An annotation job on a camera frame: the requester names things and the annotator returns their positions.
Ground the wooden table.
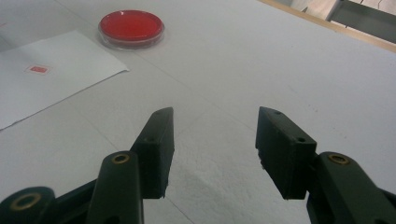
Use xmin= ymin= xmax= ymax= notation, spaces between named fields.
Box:
xmin=257 ymin=0 xmax=396 ymax=54

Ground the round red ink pad dish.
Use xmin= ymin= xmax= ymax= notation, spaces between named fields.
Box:
xmin=97 ymin=8 xmax=166 ymax=50

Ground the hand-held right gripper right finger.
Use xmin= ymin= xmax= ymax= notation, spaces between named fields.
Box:
xmin=255 ymin=105 xmax=318 ymax=201

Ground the white paper sheet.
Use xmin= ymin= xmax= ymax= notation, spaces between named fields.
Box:
xmin=0 ymin=30 xmax=130 ymax=131

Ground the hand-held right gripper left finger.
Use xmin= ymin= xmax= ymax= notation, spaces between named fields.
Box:
xmin=130 ymin=106 xmax=176 ymax=200

